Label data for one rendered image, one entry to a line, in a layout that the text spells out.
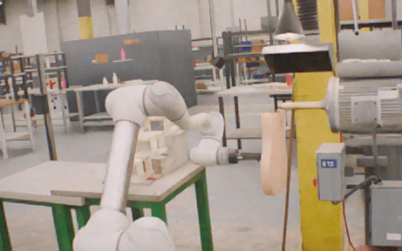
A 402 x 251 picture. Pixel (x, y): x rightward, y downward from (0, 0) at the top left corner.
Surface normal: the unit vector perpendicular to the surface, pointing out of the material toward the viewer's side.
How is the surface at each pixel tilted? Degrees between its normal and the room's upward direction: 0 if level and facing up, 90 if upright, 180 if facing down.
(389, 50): 90
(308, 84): 90
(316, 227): 90
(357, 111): 90
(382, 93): 62
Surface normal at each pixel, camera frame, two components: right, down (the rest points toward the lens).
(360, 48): -0.32, 0.21
